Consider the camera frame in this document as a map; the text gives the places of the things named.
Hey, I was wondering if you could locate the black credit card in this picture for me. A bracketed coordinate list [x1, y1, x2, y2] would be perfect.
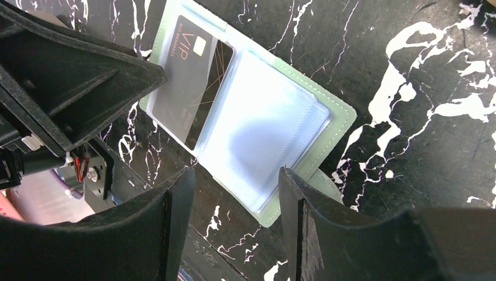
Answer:
[147, 15, 234, 150]

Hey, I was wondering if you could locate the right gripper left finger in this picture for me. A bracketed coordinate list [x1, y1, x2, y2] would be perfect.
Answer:
[1, 167, 196, 280]

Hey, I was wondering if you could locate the mint green card holder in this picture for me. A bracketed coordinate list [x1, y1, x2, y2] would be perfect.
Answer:
[140, 1, 357, 228]

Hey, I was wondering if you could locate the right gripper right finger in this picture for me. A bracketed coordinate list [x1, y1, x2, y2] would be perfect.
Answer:
[278, 167, 495, 280]

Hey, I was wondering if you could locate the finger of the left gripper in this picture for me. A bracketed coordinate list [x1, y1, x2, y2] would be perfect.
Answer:
[1, 2, 167, 155]

